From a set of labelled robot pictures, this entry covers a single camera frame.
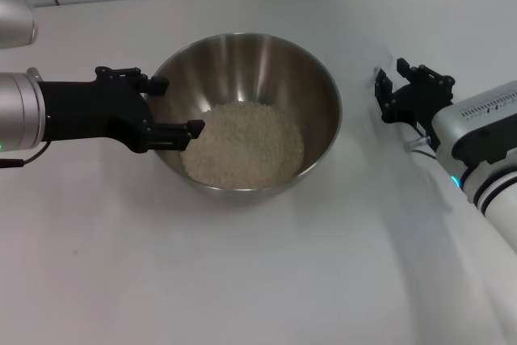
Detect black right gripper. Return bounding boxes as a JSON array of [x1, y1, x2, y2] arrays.
[[373, 57, 456, 132]]

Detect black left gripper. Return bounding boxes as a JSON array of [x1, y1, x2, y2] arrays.
[[38, 66, 206, 153]]

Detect transparent plastic cup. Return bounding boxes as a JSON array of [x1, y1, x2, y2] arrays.
[[369, 48, 405, 95]]

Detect white rice grains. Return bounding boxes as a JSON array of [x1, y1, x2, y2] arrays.
[[180, 101, 305, 191]]

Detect stainless steel mixing bowl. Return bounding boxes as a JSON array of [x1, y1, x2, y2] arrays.
[[149, 32, 344, 202]]

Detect thin right gripper cable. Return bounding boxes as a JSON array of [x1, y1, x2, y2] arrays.
[[403, 137, 441, 160]]

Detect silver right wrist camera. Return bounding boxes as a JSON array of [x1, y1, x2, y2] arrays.
[[431, 81, 517, 168]]

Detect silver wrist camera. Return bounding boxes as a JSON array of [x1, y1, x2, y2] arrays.
[[0, 0, 40, 50], [431, 81, 517, 168]]

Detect left gripper cable with plug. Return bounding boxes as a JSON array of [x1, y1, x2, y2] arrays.
[[0, 141, 50, 169]]

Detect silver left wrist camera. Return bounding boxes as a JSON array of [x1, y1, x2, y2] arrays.
[[0, 0, 40, 50]]

